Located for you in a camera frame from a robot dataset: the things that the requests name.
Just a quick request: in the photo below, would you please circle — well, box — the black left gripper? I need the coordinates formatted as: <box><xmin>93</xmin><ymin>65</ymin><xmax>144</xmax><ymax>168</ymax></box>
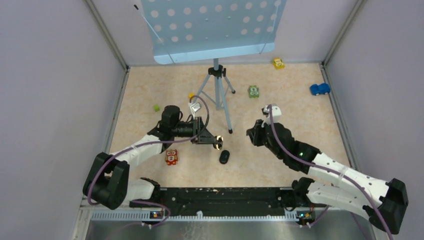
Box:
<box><xmin>172</xmin><ymin>116</ymin><xmax>218</xmax><ymax>144</ymax></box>

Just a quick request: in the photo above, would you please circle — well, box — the earbuds case base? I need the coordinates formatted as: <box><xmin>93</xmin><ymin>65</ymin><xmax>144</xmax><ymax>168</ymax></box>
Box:
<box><xmin>213</xmin><ymin>135</ymin><xmax>223</xmax><ymax>151</ymax></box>

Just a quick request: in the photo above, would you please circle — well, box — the black earbuds charging case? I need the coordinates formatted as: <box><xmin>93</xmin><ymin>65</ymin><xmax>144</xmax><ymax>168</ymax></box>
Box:
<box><xmin>219</xmin><ymin>150</ymin><xmax>230</xmax><ymax>165</ymax></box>

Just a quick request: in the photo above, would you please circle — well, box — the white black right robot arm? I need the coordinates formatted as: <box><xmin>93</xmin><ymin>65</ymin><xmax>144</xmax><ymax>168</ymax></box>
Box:
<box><xmin>246</xmin><ymin>119</ymin><xmax>409</xmax><ymax>235</ymax></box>

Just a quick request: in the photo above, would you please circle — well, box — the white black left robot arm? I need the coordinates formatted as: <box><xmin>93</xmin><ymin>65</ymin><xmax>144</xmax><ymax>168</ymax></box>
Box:
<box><xmin>82</xmin><ymin>105</ymin><xmax>223</xmax><ymax>210</ymax></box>

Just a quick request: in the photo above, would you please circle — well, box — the red owl number block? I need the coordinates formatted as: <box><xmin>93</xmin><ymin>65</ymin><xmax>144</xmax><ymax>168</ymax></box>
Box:
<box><xmin>165</xmin><ymin>149</ymin><xmax>179</xmax><ymax>166</ymax></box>

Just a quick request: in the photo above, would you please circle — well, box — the green monster toy block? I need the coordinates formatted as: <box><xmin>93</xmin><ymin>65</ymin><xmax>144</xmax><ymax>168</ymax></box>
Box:
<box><xmin>247</xmin><ymin>85</ymin><xmax>260</xmax><ymax>98</ymax></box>

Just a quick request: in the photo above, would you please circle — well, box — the small green cube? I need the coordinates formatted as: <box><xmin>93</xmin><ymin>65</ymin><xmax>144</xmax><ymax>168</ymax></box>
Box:
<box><xmin>153</xmin><ymin>104</ymin><xmax>160</xmax><ymax>112</ymax></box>

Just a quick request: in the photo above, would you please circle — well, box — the yellow toy block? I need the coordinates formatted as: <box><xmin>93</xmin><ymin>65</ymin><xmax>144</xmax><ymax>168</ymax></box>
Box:
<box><xmin>272</xmin><ymin>57</ymin><xmax>285</xmax><ymax>70</ymax></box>

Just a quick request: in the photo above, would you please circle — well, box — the blue toy car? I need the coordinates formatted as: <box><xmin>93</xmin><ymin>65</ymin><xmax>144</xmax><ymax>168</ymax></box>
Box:
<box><xmin>309</xmin><ymin>83</ymin><xmax>331</xmax><ymax>96</ymax></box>

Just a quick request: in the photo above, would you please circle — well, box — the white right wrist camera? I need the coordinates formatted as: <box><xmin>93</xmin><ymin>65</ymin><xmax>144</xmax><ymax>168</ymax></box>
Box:
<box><xmin>261</xmin><ymin>103</ymin><xmax>282</xmax><ymax>128</ymax></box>

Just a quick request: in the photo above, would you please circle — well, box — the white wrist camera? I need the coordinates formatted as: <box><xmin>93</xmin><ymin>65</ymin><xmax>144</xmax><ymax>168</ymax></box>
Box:
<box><xmin>261</xmin><ymin>103</ymin><xmax>282</xmax><ymax>128</ymax></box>
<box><xmin>187</xmin><ymin>102</ymin><xmax>202</xmax><ymax>118</ymax></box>

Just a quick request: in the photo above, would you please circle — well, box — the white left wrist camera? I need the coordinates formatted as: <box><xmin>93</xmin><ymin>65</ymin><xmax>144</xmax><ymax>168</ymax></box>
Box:
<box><xmin>187</xmin><ymin>102</ymin><xmax>202</xmax><ymax>118</ymax></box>

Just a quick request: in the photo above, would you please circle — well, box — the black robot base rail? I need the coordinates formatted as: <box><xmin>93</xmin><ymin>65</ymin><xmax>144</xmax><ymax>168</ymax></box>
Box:
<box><xmin>148</xmin><ymin>187</ymin><xmax>324</xmax><ymax>217</ymax></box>

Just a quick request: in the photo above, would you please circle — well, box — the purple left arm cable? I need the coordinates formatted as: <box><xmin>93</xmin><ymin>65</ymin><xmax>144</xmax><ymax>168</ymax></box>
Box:
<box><xmin>86</xmin><ymin>95</ymin><xmax>211</xmax><ymax>206</ymax></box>

